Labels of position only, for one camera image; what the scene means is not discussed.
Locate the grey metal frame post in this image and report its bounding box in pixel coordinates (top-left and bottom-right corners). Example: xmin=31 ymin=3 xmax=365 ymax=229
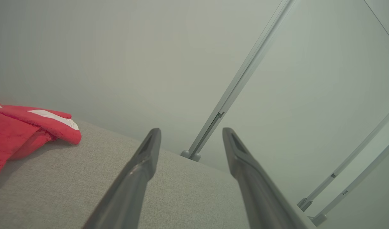
xmin=311 ymin=136 xmax=389 ymax=227
xmin=297 ymin=103 xmax=389 ymax=212
xmin=181 ymin=0 xmax=297 ymax=162

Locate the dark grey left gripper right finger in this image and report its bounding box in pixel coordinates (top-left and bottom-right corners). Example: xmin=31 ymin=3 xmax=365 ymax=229
xmin=222 ymin=128 xmax=317 ymax=229

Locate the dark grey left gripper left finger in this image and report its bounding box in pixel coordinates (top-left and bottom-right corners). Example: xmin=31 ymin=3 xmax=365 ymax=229
xmin=83 ymin=128 xmax=161 ymax=229

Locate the stack of red clothes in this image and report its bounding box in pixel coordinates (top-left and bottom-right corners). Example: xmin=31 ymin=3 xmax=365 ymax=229
xmin=0 ymin=97 xmax=82 ymax=177

